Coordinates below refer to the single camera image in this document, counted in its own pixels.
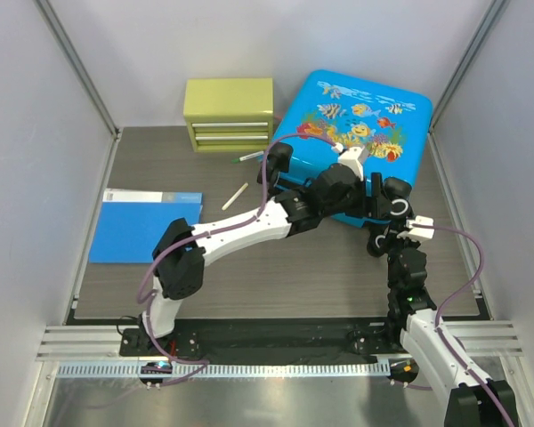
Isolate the blue suitcase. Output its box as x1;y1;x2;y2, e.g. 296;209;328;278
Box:
256;68;433;258

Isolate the blue white box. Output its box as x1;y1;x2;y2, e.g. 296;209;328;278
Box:
89;189;203;264

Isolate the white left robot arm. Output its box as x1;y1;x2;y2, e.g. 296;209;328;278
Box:
137;163;376;356

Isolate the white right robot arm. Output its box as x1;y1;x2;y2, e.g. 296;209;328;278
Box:
383;243;520;426

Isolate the yellow-green drawer organizer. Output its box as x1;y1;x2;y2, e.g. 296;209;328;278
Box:
183;77;274;153

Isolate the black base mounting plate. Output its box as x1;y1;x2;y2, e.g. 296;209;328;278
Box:
119;318;402;365

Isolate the slotted cable duct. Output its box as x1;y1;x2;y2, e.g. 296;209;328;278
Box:
57;359;391;380

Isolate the aluminium right corner post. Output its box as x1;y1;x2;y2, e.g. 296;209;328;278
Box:
429;0;510;131

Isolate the aluminium corner post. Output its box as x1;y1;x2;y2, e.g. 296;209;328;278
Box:
34;0;119;139
429;0;510;131

